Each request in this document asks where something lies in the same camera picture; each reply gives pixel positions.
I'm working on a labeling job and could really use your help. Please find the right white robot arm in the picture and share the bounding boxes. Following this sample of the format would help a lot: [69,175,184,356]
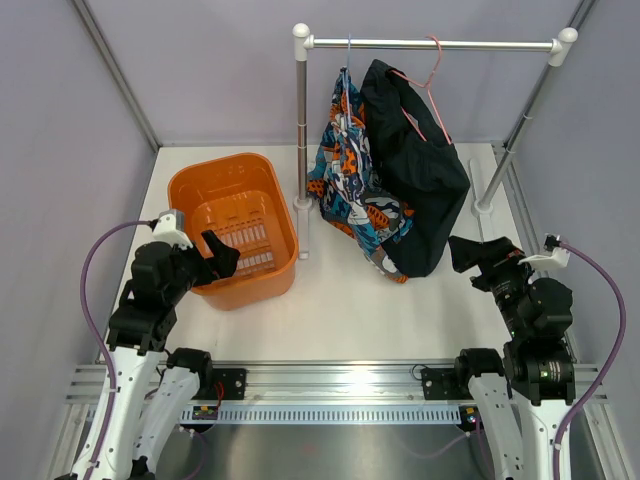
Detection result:
[448,236,576,479]

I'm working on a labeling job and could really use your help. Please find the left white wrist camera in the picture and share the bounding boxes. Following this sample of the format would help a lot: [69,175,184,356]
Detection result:
[152,209,193,250]

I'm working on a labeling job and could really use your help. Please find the black shorts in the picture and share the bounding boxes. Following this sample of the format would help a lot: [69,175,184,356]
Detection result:
[360,59,470,278]

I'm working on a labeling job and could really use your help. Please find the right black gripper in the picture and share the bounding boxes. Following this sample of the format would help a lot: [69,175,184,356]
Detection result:
[449,234,542,339]

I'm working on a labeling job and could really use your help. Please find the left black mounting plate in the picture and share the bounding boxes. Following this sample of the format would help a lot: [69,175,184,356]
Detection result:
[194,368,247,401]

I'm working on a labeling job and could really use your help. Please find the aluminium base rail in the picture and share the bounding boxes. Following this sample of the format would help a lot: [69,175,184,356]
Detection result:
[64,360,599,404]

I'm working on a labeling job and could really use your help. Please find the blue wire hanger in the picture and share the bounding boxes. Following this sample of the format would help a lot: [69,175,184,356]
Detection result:
[342,34,352,136]

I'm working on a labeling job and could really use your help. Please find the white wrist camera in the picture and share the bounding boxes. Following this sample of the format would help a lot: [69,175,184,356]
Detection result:
[518,234,571,271]
[152,209,193,250]

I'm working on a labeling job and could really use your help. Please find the black mounting plate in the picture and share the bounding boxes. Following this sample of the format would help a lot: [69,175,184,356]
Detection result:
[420,367,465,401]
[194,368,247,401]

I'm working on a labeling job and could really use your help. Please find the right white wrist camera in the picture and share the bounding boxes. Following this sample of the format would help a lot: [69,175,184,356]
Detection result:
[518,234,571,271]

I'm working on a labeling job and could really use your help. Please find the aluminium corner frame post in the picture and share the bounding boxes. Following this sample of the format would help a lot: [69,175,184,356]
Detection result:
[69,0,162,153]

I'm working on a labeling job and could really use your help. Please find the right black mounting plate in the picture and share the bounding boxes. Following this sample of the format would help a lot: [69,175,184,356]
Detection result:
[420,367,465,401]

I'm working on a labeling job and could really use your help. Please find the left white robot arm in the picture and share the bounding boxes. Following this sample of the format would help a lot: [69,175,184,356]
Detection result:
[66,230,240,479]

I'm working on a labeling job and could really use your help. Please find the orange plastic laundry basket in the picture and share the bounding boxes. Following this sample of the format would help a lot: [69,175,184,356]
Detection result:
[168,153,298,310]

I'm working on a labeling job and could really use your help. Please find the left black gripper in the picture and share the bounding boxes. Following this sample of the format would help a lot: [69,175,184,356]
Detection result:
[164,230,239,304]

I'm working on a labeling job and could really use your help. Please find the metal clothes rack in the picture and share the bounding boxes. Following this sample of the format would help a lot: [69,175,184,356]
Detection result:
[292,23,578,260]

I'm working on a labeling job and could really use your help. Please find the colourful patterned shorts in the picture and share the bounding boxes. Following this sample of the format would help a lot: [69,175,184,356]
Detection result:
[307,68,414,284]

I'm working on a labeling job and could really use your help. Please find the pink wire hanger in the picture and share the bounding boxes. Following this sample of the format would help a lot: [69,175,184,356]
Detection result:
[390,34,454,146]

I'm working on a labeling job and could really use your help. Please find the white slotted cable duct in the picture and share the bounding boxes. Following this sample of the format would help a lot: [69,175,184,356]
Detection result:
[179,405,461,425]

